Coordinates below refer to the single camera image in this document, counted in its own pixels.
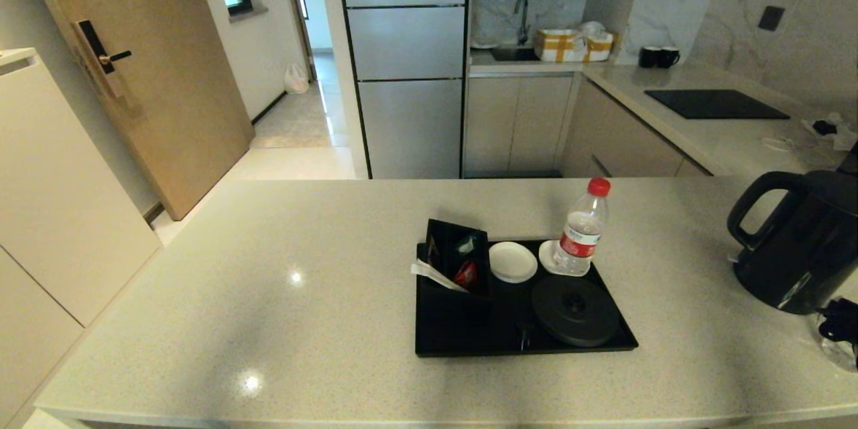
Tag black condiment organizer box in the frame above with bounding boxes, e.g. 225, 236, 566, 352
419, 218, 495, 321

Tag round black kettle base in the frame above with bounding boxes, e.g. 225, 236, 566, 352
532, 275, 621, 348

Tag white round coaster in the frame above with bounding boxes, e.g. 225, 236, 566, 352
538, 239, 592, 278
489, 242, 538, 284

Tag black electronic door lock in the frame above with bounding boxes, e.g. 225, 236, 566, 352
72, 19, 133, 100

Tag black induction cooktop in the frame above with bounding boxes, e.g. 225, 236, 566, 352
643, 90, 790, 121

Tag black rectangular serving tray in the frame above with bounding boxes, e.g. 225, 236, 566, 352
414, 239, 639, 358

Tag light wooden door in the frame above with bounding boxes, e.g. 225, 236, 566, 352
18, 0, 255, 222

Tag silver refrigerator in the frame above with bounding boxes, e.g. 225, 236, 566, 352
335, 0, 470, 180

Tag dark kitchen faucet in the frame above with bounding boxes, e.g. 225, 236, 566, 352
513, 0, 532, 46

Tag clear water bottle red cap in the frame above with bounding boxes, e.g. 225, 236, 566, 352
816, 318, 858, 373
553, 178, 611, 275

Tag beige kitchen base cabinet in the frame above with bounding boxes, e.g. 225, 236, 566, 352
463, 74, 711, 180

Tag black electric kettle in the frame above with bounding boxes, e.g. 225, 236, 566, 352
727, 170, 858, 315

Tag white crumpled cloth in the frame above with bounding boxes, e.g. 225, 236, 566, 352
801, 113, 858, 152

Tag white paper stick sachet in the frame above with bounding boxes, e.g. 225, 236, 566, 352
410, 259, 470, 294

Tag steel kitchen sink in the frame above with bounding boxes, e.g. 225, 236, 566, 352
489, 46, 540, 62

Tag white plastic bag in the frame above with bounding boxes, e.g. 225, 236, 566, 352
283, 64, 310, 95

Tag cardboard box with yellow tape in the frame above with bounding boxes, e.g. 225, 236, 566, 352
534, 28, 614, 64

